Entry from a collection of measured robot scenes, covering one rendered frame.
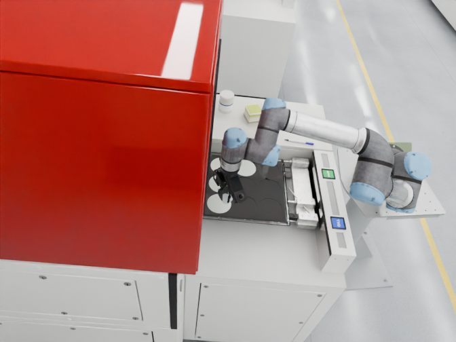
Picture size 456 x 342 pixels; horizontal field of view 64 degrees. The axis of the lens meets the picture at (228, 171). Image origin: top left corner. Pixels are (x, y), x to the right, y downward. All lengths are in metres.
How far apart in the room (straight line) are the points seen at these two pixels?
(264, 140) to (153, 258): 0.52
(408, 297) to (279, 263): 1.33
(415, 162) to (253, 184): 0.68
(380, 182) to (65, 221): 0.96
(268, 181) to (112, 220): 0.96
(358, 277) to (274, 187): 1.15
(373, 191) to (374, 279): 1.38
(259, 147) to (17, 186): 0.71
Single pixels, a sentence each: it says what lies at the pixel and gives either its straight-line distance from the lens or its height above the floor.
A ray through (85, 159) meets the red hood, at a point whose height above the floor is 1.63.
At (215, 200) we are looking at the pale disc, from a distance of 1.54.
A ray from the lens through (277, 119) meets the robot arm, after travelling 1.21.
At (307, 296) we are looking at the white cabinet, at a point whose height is 0.72.
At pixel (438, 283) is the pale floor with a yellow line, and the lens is 2.86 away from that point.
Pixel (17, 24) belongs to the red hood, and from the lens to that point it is 0.70.
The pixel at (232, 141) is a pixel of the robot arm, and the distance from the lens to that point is 1.17.
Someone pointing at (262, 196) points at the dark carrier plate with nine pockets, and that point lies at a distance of 1.58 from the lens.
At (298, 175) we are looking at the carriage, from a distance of 1.74.
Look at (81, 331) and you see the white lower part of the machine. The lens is 1.50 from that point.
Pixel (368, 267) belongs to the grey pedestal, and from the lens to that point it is 2.65.
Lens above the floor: 2.12
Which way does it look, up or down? 47 degrees down
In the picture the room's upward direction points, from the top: 9 degrees clockwise
